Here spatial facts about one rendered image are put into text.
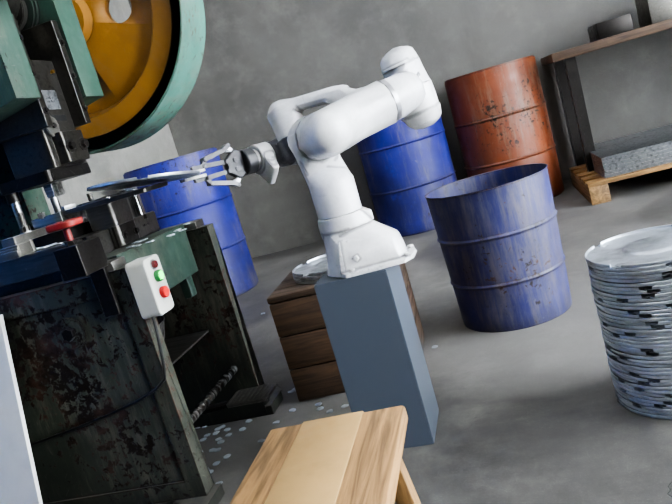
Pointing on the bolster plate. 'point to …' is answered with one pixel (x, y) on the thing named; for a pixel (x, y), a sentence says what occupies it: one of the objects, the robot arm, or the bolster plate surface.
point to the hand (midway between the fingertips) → (192, 175)
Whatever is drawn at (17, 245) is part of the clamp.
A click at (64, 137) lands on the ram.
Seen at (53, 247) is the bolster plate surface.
